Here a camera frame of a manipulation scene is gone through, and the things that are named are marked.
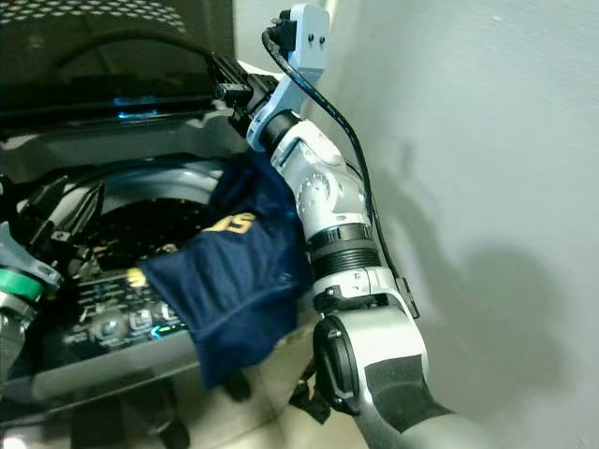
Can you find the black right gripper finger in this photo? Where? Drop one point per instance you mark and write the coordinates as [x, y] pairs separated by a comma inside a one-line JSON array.
[[241, 67], [225, 80]]

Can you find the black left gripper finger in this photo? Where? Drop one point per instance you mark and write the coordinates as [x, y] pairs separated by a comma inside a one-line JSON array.
[[49, 195], [92, 206]]

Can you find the navy garment with yellow print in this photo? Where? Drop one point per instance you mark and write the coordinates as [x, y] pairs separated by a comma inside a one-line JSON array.
[[234, 271]]

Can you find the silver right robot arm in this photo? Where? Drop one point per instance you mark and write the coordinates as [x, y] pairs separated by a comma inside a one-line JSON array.
[[356, 290]]

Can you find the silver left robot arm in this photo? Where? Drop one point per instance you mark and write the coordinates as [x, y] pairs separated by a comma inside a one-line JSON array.
[[17, 327]]

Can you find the grey top-load washing machine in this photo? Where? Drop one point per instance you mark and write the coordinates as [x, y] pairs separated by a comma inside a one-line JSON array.
[[112, 318]]

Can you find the steel washer drum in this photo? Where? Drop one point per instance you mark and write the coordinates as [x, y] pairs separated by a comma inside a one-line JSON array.
[[150, 201]]

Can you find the dark glass washer lid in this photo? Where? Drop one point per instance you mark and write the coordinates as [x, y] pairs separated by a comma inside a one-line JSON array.
[[112, 65]]

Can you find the small black and red cloth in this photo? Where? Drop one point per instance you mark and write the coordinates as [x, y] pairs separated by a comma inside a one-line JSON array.
[[311, 400]]

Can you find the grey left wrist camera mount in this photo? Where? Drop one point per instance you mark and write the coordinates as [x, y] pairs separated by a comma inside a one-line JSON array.
[[19, 257]]

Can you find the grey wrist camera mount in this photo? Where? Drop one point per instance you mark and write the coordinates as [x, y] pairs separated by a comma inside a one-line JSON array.
[[299, 56], [19, 257]]

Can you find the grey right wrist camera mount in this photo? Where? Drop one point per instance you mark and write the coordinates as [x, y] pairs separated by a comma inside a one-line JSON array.
[[299, 56]]

